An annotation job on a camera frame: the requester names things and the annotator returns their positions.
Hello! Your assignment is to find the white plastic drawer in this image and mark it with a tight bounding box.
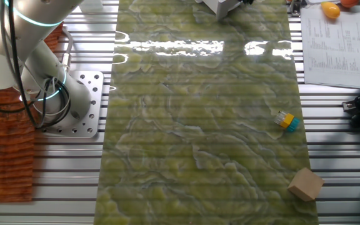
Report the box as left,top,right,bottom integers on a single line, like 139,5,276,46
214,0,245,21

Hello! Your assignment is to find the yellow toy fruit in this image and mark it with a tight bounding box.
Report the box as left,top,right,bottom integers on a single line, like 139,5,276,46
320,1,341,19

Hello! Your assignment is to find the printed white paper sheet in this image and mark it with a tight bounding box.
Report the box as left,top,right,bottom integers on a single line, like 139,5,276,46
300,6,360,90

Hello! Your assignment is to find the orange toy fruit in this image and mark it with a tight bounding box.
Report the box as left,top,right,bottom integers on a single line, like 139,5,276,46
340,0,360,9

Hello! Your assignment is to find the yellow teal clear toy brick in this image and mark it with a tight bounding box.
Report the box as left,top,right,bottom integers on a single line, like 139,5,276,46
273,110,301,133

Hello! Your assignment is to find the green marble pattern mat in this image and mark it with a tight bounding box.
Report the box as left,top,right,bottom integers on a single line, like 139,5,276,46
94,0,320,225

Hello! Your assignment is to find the white plastic block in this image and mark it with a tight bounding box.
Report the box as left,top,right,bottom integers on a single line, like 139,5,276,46
75,0,104,13

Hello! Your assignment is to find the large wooden block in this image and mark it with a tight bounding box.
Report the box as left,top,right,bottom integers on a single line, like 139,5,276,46
287,167,325,203

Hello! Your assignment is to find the red-brown wood grain board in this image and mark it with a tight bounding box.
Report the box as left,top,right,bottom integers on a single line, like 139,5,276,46
0,23,65,203

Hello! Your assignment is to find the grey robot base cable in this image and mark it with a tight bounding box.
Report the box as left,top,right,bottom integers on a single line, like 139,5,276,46
61,26,74,73

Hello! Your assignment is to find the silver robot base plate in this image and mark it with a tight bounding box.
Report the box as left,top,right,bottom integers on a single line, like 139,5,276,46
41,70,105,138

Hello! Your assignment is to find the black and grey cable bundle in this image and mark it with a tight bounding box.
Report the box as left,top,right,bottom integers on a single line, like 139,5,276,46
0,0,72,129

